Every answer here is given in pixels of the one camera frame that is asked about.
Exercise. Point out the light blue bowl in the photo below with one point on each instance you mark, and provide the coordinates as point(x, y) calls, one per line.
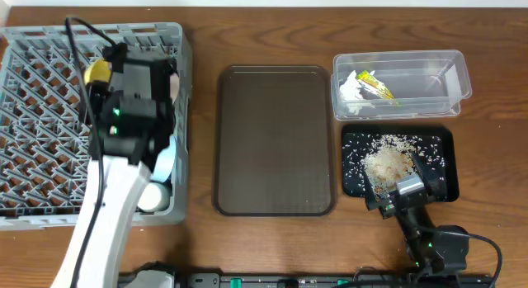
point(165, 162)

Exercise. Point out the green snack wrapper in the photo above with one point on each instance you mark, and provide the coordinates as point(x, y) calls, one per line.
point(373, 85)

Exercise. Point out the white bowl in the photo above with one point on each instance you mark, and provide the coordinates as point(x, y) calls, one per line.
point(154, 198)

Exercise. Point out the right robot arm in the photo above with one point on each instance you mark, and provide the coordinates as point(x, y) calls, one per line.
point(436, 250)

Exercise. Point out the white napkin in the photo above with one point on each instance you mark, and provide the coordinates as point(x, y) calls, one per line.
point(353, 94)

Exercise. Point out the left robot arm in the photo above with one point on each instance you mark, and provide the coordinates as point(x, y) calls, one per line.
point(122, 159)

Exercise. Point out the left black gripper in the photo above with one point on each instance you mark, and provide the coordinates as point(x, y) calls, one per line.
point(138, 69)

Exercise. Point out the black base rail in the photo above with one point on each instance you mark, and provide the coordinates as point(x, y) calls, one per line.
point(159, 274)

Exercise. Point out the clear plastic bin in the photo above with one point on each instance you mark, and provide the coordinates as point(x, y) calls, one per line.
point(425, 83)

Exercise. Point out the brown serving tray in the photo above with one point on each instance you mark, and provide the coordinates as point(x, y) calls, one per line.
point(274, 150)

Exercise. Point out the rice food scraps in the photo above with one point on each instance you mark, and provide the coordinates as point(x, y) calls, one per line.
point(385, 159)

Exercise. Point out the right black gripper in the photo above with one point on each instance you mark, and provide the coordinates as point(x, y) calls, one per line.
point(394, 200)

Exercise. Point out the yellow plate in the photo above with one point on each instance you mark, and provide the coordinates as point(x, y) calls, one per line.
point(98, 71)

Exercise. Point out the grey dish rack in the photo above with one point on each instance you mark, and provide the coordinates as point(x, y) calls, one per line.
point(44, 154)

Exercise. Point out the black waste tray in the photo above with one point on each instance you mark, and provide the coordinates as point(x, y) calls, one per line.
point(449, 178)

